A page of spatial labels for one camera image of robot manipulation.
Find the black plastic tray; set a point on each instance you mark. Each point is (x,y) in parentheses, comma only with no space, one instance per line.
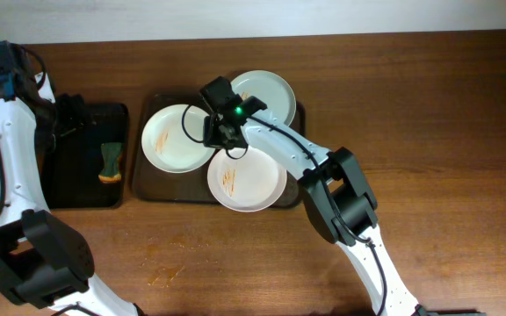
(70,175)

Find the cream white plate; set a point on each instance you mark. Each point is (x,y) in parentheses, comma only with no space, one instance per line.
(167,147)

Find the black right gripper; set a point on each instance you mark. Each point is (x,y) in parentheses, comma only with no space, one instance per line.
(217,135)

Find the green yellow scrub sponge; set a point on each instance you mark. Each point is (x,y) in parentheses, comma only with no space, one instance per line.
(111,153)

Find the brown serving tray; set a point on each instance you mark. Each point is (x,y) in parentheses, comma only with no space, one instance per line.
(154,185)

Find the pale green plate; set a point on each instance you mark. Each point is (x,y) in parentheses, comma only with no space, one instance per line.
(270,88)

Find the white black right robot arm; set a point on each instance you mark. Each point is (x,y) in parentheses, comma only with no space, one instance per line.
(339,202)

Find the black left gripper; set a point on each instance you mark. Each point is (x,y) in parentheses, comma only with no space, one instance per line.
(72,114)

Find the white plate with sauce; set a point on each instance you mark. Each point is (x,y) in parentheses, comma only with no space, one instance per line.
(250,182)

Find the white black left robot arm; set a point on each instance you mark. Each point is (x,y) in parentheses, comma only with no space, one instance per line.
(43,261)

